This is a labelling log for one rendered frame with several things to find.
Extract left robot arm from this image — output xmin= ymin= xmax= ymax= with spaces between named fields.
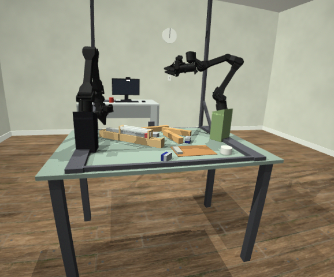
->
xmin=176 ymin=51 xmax=244 ymax=110

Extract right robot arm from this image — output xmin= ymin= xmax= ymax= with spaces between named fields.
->
xmin=76 ymin=46 xmax=113 ymax=112

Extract brown flat board with grey clip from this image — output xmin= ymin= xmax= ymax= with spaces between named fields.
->
xmin=171 ymin=145 xmax=217 ymax=157

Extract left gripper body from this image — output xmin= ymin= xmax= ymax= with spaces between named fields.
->
xmin=175 ymin=61 xmax=188 ymax=77

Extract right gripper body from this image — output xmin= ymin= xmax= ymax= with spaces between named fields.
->
xmin=93 ymin=101 xmax=114 ymax=116

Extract clear rectangular channel cover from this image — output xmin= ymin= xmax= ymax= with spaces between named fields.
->
xmin=120 ymin=125 xmax=150 ymax=139

